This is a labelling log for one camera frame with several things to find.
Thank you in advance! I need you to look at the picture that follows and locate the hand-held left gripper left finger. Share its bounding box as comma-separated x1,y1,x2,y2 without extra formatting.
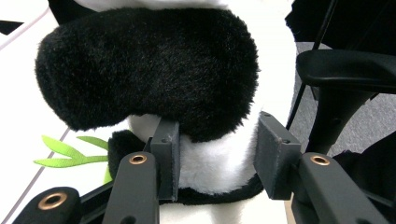
146,117,182,202

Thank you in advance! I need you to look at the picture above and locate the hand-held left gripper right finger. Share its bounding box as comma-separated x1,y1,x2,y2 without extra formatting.
253,111,303,201

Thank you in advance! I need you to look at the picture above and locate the panda plush toy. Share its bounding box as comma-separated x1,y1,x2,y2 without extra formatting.
33,0,298,224

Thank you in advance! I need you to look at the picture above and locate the black office chair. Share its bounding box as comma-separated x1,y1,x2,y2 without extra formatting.
284,0,396,175

